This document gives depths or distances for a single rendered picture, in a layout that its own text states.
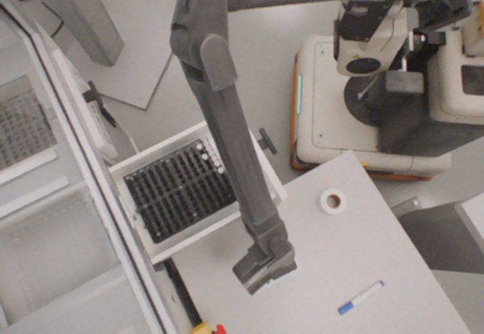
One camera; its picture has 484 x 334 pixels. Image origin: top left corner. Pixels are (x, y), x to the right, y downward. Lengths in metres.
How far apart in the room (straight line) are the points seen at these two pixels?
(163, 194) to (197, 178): 0.09
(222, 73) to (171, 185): 0.46
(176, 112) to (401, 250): 1.26
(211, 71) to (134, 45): 1.62
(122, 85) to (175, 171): 1.16
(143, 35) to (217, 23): 1.63
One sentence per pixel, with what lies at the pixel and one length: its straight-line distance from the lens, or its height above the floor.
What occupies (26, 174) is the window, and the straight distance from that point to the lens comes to 0.54.
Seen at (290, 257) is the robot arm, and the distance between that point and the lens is 0.76.
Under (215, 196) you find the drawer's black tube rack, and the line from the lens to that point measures 0.87.
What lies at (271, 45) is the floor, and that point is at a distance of 2.08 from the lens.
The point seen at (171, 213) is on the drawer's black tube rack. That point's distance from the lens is 0.88.
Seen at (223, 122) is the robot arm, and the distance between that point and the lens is 0.54.
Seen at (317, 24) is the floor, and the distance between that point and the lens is 2.19.
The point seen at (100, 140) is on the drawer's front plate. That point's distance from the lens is 0.93.
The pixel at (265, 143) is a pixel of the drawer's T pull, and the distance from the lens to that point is 0.89.
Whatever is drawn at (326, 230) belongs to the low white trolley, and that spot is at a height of 0.76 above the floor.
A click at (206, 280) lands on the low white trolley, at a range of 1.01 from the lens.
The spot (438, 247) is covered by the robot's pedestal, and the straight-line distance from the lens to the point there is 1.51.
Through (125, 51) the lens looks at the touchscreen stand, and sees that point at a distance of 2.08.
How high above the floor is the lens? 1.76
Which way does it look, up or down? 75 degrees down
